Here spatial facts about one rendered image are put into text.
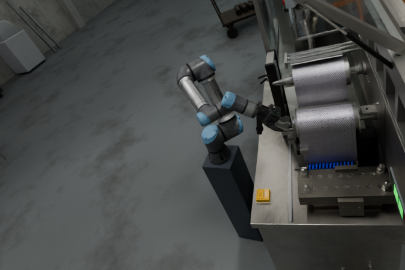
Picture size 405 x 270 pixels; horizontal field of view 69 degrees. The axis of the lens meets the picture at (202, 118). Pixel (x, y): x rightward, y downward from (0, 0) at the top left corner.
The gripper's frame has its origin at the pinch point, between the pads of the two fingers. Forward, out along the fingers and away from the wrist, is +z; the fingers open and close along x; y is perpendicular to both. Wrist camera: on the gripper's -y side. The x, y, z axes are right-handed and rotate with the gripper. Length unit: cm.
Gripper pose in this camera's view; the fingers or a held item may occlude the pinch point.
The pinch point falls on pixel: (288, 129)
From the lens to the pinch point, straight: 147.3
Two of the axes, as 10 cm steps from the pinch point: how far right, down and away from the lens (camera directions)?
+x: 2.1, -6.6, 7.2
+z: 9.2, 3.8, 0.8
